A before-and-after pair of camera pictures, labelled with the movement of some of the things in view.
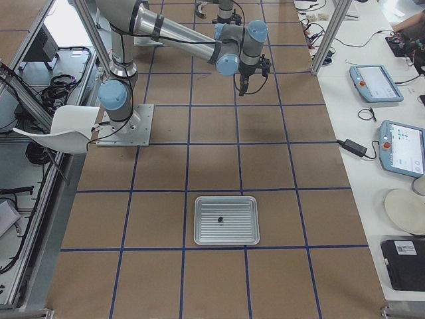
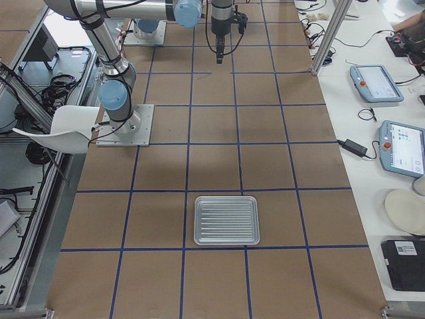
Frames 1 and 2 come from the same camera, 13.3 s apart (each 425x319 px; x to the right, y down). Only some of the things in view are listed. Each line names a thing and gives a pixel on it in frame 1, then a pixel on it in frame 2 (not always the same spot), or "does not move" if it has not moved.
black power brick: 353,147 does not move
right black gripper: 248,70 -> 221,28
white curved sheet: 71,129 does not move
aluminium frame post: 336,22 does not move
